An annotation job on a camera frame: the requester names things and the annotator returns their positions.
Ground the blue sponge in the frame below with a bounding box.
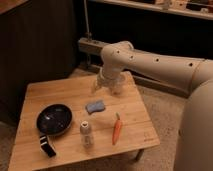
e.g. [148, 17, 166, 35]
[86, 100, 105, 114]

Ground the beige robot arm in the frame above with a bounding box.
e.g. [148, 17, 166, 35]
[96, 41, 213, 171]

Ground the small white bottle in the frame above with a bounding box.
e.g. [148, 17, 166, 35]
[80, 121, 93, 147]

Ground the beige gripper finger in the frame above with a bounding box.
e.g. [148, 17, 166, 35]
[91, 80, 102, 93]

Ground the orange carrot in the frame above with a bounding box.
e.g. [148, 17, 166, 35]
[112, 113, 122, 145]

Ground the metal pole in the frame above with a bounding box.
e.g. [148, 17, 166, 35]
[83, 0, 92, 41]

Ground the wooden table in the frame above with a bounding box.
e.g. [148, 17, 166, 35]
[8, 72, 160, 171]

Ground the translucent plastic cup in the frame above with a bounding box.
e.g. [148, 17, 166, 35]
[111, 80, 123, 95]

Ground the black frying pan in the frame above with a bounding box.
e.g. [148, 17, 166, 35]
[36, 104, 73, 158]

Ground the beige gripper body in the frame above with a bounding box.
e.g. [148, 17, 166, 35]
[97, 72, 125, 92]

